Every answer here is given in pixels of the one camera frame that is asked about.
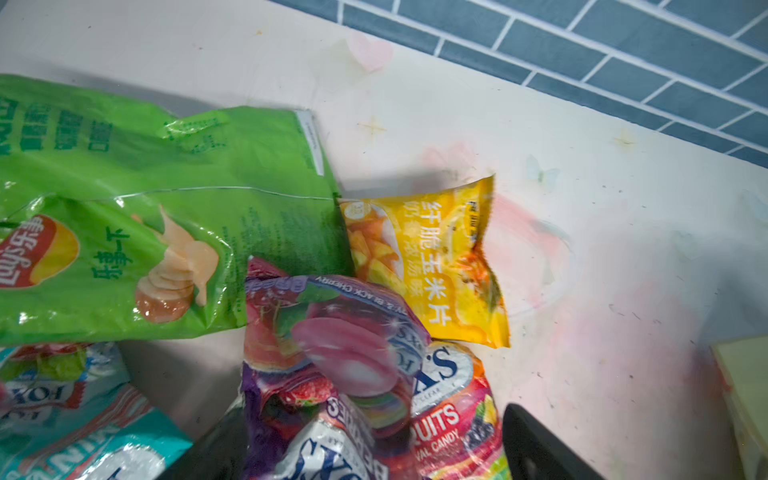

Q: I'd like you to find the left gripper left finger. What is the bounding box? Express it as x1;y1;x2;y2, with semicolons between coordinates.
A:
158;402;248;480

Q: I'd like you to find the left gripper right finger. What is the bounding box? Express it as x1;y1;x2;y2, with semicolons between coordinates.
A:
502;403;602;480

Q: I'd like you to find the teal red snack packet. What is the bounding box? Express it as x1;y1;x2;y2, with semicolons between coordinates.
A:
1;342;192;479

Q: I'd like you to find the illustrated paper gift bag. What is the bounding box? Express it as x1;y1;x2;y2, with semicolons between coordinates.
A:
712;335;767;479

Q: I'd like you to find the yellow corn chips packet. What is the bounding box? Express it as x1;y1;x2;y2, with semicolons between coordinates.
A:
337;177;510;348

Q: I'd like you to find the green chips bag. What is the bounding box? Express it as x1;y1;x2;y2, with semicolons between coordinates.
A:
1;75;353;346

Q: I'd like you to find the purple berry candy packet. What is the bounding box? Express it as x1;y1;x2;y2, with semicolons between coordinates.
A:
241;258;431;479

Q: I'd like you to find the lemon fruit candy packet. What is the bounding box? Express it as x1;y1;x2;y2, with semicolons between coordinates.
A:
411;341;512;479

